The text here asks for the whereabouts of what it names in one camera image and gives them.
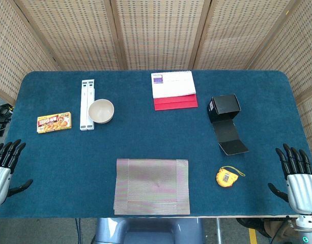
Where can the grey-brown woven placemat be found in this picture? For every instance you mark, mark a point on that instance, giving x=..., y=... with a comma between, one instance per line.
x=152, y=186

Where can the blue-grey robot torso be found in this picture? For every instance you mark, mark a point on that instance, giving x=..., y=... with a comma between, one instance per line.
x=148, y=232

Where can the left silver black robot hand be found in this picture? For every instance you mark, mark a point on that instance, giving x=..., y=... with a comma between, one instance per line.
x=0, y=178

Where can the yellow curry roux box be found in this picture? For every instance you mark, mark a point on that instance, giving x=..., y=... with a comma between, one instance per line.
x=54, y=122

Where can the beige bowl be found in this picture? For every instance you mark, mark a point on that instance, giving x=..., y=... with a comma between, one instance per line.
x=101, y=111

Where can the yellow tape measure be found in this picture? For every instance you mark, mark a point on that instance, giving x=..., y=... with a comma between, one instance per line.
x=225, y=178

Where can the dark brown bag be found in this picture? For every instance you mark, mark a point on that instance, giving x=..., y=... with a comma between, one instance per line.
x=252, y=226

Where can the white folding stand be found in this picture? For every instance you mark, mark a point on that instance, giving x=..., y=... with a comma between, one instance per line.
x=84, y=106

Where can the black open cardboard box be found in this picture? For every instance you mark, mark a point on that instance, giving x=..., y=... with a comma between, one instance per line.
x=225, y=106

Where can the blue carpet table cover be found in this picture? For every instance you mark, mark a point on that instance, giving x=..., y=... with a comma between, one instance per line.
x=150, y=137

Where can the metal table leg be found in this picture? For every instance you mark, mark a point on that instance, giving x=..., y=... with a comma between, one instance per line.
x=218, y=231

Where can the white desk calendar red base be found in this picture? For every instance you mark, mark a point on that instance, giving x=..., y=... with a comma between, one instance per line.
x=174, y=87

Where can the woven folding screen panel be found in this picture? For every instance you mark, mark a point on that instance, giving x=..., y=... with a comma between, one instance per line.
x=13, y=50
x=158, y=33
x=74, y=35
x=237, y=35
x=300, y=58

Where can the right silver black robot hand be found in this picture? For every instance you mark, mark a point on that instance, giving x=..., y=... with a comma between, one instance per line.
x=302, y=189

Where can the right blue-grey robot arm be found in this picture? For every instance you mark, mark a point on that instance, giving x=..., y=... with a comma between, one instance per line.
x=308, y=226

